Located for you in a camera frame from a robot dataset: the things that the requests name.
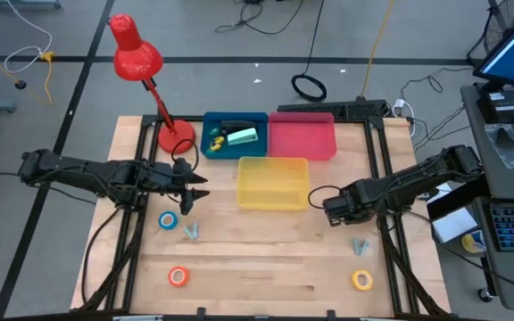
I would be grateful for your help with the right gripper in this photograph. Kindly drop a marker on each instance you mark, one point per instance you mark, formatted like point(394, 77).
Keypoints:
point(339, 209)

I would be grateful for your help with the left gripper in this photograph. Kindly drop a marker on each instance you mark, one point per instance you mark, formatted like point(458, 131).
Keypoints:
point(168, 178)

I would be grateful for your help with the green mini stapler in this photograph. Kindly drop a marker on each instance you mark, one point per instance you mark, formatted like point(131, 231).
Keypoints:
point(214, 132)

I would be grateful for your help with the mint green stapler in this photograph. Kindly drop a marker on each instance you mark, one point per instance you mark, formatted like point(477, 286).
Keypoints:
point(242, 137)

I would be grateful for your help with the black stapler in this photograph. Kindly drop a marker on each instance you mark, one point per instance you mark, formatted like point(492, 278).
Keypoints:
point(237, 126)

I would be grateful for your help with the orange tape roll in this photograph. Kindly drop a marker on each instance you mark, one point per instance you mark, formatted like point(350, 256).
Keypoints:
point(171, 277)

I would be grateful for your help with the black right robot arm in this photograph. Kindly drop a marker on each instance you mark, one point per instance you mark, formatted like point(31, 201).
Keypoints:
point(417, 180)

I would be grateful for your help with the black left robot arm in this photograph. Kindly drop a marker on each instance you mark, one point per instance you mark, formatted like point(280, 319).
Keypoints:
point(83, 176)

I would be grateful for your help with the translucent yellow plastic bin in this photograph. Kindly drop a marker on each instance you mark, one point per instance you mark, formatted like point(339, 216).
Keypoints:
point(272, 183)

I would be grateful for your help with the pink plastic bin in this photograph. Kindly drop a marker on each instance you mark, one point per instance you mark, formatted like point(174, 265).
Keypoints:
point(301, 138)

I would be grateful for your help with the blue plastic bin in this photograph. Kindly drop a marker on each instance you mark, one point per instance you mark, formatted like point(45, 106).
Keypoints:
point(261, 149)

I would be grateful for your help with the white box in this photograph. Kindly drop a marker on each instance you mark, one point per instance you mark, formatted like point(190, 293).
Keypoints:
point(455, 225)

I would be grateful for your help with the white power adapter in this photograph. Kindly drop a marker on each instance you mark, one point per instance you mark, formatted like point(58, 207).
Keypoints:
point(400, 106)

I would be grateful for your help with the red round stand base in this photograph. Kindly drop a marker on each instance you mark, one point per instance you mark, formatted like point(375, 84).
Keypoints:
point(136, 58)

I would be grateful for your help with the grey desk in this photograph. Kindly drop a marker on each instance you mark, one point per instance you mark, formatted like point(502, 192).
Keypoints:
point(507, 183)

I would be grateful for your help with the clear plastic bag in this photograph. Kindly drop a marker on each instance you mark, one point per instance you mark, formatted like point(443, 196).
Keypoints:
point(509, 147)

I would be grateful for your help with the black mini computer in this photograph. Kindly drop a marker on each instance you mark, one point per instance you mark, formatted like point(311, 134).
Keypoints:
point(502, 107)

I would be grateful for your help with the black floor fan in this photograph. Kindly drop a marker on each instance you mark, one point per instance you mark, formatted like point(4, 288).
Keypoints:
point(507, 22)

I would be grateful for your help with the black perforated bracket block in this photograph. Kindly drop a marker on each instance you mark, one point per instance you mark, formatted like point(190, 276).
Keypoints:
point(355, 109)

